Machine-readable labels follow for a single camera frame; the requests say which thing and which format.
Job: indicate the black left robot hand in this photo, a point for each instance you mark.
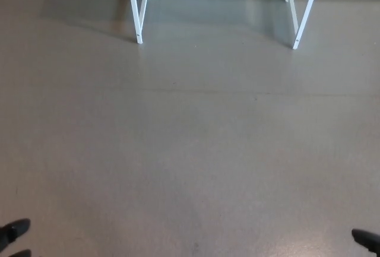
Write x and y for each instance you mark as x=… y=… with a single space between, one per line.
x=16 y=228

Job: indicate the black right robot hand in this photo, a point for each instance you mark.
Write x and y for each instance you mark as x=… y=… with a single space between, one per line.
x=368 y=240

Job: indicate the white table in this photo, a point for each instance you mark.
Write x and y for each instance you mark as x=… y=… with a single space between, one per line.
x=139 y=38

